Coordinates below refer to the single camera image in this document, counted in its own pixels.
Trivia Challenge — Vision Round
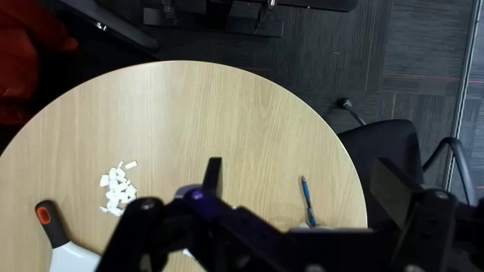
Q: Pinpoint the black office chair base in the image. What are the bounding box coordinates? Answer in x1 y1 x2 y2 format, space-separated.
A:
59 0 358 52

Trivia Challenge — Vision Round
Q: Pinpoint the blue pen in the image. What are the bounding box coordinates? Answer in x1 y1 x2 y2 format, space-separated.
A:
301 175 316 227

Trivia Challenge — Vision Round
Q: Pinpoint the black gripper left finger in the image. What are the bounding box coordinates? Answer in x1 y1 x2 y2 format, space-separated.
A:
202 156 222 196

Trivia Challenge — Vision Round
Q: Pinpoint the red jacket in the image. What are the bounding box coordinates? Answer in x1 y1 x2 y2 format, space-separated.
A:
0 0 78 126

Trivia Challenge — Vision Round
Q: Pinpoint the round wooden table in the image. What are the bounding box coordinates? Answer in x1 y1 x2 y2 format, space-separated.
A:
0 60 367 272

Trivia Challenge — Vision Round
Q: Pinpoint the pile of white foam pieces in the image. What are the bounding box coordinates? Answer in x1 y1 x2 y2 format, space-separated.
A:
98 159 137 217

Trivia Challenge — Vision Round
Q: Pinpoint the black office chair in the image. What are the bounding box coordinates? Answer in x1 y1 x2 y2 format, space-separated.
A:
338 119 479 218

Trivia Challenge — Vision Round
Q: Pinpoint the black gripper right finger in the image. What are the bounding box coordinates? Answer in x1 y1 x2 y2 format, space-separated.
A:
370 158 422 229

